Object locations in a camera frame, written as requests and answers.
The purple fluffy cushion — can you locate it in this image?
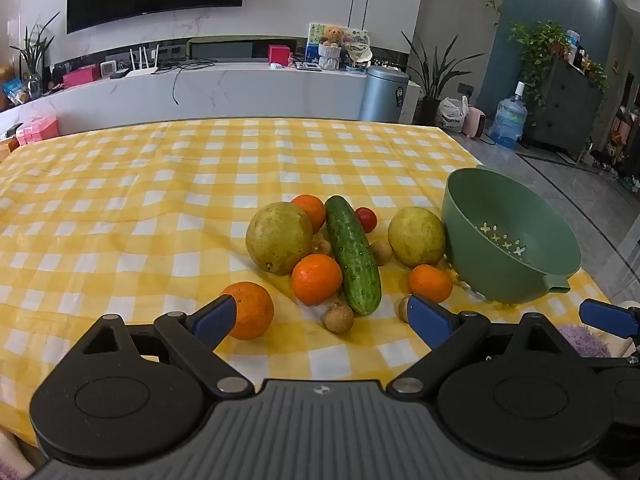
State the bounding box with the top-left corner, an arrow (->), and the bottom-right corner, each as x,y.
556,324 -> 612,359

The green colander bowl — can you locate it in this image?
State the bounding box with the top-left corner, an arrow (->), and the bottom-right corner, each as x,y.
441,167 -> 583,305

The large yellow-green pear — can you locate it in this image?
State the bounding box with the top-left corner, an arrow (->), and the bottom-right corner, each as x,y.
245,201 -> 315,277

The yellow checked tablecloth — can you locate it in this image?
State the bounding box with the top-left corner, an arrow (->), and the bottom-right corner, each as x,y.
0,119 -> 613,448

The blue water jug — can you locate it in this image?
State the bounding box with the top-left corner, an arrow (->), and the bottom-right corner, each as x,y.
490,81 -> 529,150

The brown kiwi front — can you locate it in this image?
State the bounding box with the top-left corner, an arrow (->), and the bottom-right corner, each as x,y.
322,302 -> 356,334

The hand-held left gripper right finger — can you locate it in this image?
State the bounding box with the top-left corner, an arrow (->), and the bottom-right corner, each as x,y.
386,294 -> 567,395

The grey round trash can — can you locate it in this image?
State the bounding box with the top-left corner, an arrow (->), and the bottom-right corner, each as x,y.
358,65 -> 411,123

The red cherry tomato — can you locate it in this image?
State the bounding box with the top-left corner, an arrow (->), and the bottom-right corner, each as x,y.
355,206 -> 378,234

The orange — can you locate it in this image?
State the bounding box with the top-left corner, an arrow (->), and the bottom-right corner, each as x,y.
407,263 -> 454,304
291,194 -> 327,235
220,281 -> 275,341
291,254 -> 344,307

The pink flat box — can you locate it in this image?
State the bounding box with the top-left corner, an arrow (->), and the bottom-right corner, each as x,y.
62,66 -> 102,88

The green cucumber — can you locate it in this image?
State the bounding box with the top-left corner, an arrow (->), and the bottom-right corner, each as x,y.
324,195 -> 383,317

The stack of pink boxes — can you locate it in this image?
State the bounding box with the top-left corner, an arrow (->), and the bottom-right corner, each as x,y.
16,114 -> 60,146

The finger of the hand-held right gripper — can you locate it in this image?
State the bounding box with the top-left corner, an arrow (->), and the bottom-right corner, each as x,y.
579,298 -> 640,376

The green pothos plant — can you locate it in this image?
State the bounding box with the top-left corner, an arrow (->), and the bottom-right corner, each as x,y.
507,21 -> 571,108

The red-yellow apple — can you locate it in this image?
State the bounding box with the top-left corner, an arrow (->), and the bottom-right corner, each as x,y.
387,206 -> 447,268

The thin-leaf plant in vase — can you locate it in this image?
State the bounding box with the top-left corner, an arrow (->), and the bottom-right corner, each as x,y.
10,12 -> 61,102

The pink small heater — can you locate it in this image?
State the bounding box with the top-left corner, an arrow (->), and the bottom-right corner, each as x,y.
461,105 -> 486,138

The white plastic bag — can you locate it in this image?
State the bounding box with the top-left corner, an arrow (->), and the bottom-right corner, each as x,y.
435,96 -> 470,133

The white router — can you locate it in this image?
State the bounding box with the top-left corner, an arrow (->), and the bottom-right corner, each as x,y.
125,45 -> 161,78

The brown teddy bear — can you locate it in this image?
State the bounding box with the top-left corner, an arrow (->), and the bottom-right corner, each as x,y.
319,26 -> 346,71

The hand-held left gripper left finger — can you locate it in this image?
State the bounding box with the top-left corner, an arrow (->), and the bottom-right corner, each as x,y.
80,294 -> 255,396

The white marble television console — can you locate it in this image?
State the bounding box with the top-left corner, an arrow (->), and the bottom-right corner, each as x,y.
0,57 -> 421,137

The tall-leaf potted plant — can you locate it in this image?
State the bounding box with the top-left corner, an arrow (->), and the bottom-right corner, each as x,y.
401,32 -> 482,126

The dark grey drawer cabinet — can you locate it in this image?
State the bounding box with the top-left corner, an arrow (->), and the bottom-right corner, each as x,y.
527,55 -> 603,153

